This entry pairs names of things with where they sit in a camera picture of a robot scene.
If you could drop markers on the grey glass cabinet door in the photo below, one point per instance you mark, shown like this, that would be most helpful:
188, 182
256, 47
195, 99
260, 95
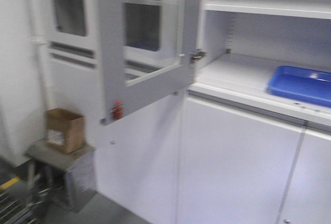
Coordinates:
147, 50

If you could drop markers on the white cabinet shelf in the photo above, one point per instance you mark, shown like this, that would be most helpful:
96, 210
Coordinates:
287, 8

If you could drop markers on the red fire extinguisher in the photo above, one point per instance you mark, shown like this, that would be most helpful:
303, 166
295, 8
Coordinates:
117, 110

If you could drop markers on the small cardboard box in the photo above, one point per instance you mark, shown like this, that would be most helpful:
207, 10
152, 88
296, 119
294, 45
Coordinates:
65, 130

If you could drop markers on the grey metal stool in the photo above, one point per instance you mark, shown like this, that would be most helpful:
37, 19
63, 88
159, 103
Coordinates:
67, 180

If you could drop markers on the blue plastic tray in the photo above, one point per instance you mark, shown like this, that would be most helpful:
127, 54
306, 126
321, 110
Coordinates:
302, 84

